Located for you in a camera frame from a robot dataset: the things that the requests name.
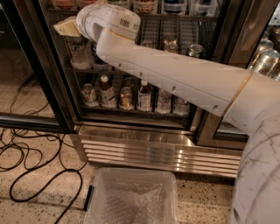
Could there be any gold can bottom shelf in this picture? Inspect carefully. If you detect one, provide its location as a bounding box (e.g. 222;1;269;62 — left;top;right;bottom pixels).
119;87;134;110

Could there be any blue pepsi can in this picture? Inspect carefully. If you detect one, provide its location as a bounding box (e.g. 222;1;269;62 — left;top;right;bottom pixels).
91;42;111;71

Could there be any bubble wrap sheet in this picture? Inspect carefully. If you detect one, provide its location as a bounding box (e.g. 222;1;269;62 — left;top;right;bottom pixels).
101;182;165;224

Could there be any right glass fridge door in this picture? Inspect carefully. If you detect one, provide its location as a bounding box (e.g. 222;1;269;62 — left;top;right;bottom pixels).
196;0;279;150

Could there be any open glass fridge door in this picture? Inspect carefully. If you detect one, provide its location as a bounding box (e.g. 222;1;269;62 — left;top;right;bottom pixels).
0;0;74;134

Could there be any yellow label can top shelf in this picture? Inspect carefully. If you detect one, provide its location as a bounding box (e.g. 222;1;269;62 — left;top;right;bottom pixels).
133;0;158;14

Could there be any dark juice bottle white label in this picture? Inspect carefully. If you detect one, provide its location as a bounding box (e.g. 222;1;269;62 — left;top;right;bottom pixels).
137;80;151;112

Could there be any stainless steel fridge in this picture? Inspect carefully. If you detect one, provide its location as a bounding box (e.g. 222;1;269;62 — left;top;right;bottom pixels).
12;0;280;179

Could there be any gold orange soda can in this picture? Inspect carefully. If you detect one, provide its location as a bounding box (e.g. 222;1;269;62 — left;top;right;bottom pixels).
164;44;179;53

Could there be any clear water bottle shelf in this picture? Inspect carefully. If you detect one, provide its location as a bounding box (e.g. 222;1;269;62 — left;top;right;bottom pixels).
155;89;172;114
66;36;91;70

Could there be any clear plastic bin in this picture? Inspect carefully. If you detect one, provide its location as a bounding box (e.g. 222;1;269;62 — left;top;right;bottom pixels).
83;168;179;224

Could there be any clear water bottle middle shelf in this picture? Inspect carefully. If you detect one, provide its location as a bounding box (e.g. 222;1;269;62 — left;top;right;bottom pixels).
66;36;91;70

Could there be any clear water bottle bottom shelf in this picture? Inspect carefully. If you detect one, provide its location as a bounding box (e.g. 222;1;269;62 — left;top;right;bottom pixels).
155;89;172;114

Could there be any brown tea bottle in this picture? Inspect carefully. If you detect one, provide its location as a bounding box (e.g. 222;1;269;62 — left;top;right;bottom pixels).
99;74;116;109

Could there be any green white can bottom shelf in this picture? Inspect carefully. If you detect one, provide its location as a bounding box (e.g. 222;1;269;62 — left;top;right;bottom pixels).
81;83;98;108

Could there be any orange can top shelf left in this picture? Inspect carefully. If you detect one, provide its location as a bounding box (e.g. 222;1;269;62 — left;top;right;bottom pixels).
52;0;76;10

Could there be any blue can top shelf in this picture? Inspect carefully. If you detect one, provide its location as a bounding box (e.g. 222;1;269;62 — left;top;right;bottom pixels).
161;0;186;15

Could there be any rear gold soda can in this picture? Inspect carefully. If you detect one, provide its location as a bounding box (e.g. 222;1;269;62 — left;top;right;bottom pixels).
161;34;177;46

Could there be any white green soda can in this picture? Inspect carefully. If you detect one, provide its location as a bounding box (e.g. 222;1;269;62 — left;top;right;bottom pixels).
141;40;156;49

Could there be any clear water bottle bottom right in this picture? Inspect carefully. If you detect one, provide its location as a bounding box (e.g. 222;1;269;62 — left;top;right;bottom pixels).
173;97;190;116

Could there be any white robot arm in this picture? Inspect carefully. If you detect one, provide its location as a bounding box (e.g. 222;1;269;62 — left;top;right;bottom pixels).
54;2;280;224

